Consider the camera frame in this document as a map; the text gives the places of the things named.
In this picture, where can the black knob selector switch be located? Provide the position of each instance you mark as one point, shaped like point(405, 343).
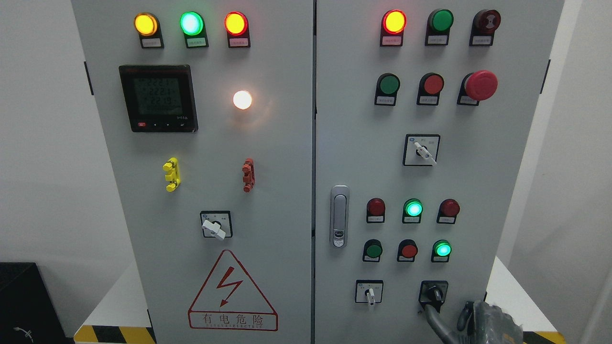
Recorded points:
point(433, 292)

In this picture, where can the red terminal connector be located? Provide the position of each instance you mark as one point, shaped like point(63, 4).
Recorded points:
point(248, 175)

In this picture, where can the dark red light middle left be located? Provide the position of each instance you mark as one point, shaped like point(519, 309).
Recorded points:
point(375, 211)

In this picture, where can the dark red light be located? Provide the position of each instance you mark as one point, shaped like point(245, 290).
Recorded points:
point(448, 211)
point(375, 211)

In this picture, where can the white glowing indicator light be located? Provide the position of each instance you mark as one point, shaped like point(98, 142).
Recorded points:
point(242, 99)

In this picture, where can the green push button lower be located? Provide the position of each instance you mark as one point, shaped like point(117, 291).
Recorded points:
point(372, 251)

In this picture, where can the green push button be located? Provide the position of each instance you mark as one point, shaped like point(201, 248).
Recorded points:
point(372, 251)
point(387, 87)

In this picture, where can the green lit light middle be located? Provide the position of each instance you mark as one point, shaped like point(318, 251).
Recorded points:
point(412, 211)

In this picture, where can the left grey cabinet door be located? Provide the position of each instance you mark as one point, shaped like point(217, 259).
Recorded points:
point(272, 224)

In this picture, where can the grey cabinet door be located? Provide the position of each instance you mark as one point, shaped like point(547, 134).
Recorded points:
point(272, 224)
point(361, 145)

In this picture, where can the green push button upper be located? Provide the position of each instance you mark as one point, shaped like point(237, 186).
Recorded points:
point(387, 87)

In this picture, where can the red push button lower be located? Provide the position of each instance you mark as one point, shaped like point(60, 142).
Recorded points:
point(407, 251)

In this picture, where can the red push button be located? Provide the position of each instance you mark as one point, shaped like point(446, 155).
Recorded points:
point(430, 87)
point(407, 251)

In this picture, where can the yellow terminal connector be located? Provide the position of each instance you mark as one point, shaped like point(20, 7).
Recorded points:
point(172, 174)

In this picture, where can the right grey cabinet door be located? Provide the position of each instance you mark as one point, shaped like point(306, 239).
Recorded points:
point(361, 145)

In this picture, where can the dark red light middle right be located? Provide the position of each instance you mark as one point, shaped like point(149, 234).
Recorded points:
point(448, 211)

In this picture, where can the red electrical hazard warning sticker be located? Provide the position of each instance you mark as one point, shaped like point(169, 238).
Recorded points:
point(230, 300)

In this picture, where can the red push button upper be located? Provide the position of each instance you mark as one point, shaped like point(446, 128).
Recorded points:
point(430, 87)

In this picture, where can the green lit button lower right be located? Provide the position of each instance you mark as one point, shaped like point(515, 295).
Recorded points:
point(440, 252)

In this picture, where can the red-ringed indicator light left door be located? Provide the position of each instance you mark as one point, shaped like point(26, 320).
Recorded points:
point(237, 26)

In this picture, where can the black digital power meter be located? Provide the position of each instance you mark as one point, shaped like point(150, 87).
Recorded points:
point(159, 98)

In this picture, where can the red-ringed lit light right door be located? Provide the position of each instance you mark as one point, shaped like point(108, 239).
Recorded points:
point(393, 24)

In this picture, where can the green lit indicator light top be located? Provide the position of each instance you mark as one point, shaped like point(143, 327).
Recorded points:
point(194, 30)

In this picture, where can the red emergency stop mushroom button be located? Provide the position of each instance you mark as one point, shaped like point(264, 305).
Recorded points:
point(476, 87)

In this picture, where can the green unlit light top right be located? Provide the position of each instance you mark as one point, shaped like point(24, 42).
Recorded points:
point(438, 27)

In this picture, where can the yellow indicator light top left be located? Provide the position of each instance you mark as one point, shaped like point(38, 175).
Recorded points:
point(149, 31)

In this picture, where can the white base platform hazard striped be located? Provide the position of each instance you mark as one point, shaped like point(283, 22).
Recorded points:
point(121, 316)

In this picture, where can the black box bottom left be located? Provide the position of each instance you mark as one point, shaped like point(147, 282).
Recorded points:
point(27, 315)

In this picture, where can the silver door lock handle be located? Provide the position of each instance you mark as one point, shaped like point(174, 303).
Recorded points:
point(339, 205)

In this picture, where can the white-handled selector switch left door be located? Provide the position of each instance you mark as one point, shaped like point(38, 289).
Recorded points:
point(216, 224)

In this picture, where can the white-handled selector switch upper right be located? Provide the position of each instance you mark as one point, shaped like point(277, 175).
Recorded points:
point(421, 149)

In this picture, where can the white-handled selector switch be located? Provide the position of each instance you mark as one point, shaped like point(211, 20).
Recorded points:
point(421, 149)
point(369, 292)

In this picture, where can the white-handled selector switch lower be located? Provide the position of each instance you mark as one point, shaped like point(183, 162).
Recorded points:
point(369, 292)

